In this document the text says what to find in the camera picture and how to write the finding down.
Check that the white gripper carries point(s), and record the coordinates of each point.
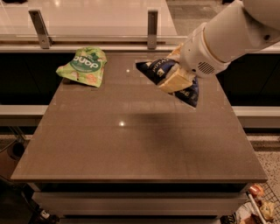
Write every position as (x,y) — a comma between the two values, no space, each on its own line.
(194,56)

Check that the metal railing bracket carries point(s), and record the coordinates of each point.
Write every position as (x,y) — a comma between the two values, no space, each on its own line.
(44,40)
(152,29)

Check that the left metal railing bracket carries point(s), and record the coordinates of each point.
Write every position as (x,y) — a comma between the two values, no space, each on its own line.
(44,40)

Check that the blue chip bag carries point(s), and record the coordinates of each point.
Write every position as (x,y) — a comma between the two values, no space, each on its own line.
(159,70)

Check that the middle metal railing bracket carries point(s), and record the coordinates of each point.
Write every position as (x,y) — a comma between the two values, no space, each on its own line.
(152,29)

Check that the wire basket with snacks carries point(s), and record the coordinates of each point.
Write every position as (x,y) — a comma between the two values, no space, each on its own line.
(261,207)

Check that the green rice chip bag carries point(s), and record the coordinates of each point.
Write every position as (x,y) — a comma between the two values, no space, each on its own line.
(86,67)

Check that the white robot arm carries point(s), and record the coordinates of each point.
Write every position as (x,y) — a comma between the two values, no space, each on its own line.
(245,26)

